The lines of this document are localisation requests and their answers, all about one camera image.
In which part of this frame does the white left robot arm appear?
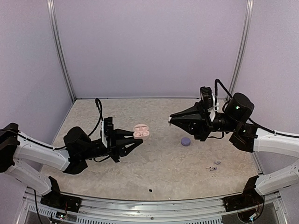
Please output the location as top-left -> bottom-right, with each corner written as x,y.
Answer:
0,123 -> 143,208

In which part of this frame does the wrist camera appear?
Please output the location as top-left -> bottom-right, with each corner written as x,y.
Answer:
100,117 -> 114,148
199,86 -> 219,121

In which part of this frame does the pink earbud charging case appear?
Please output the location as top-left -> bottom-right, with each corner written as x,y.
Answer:
133,124 -> 150,140

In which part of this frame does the right silver frame post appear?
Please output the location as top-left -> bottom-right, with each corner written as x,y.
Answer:
228,0 -> 254,95

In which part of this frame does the purple round charging case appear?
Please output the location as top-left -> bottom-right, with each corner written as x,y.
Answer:
181,137 -> 191,146

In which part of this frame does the silver front aluminium rail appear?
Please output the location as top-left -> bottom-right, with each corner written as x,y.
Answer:
15,189 -> 287,224

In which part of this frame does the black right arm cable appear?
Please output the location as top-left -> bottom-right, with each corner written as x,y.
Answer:
214,78 -> 299,138

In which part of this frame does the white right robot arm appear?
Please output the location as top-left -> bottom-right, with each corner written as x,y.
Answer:
169,93 -> 299,207

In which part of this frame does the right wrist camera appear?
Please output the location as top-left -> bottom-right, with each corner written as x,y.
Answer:
199,86 -> 219,121

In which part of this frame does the left silver frame post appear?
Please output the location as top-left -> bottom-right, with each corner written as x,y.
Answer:
47,0 -> 77,103

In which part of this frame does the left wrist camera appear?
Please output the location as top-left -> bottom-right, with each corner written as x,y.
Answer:
100,117 -> 114,148

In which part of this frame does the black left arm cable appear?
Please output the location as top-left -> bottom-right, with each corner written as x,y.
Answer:
0,98 -> 105,150

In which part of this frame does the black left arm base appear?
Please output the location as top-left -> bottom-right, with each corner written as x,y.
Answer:
41,176 -> 82,213

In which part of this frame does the silver frame post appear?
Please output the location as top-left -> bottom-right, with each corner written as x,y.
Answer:
47,0 -> 77,103
228,0 -> 254,95

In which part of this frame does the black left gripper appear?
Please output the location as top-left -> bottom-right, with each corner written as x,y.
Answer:
80,128 -> 142,162

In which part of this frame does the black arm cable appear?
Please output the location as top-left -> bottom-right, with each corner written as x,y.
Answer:
214,78 -> 299,138
0,98 -> 105,150

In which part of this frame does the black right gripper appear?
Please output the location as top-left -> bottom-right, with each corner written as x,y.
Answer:
170,101 -> 239,142

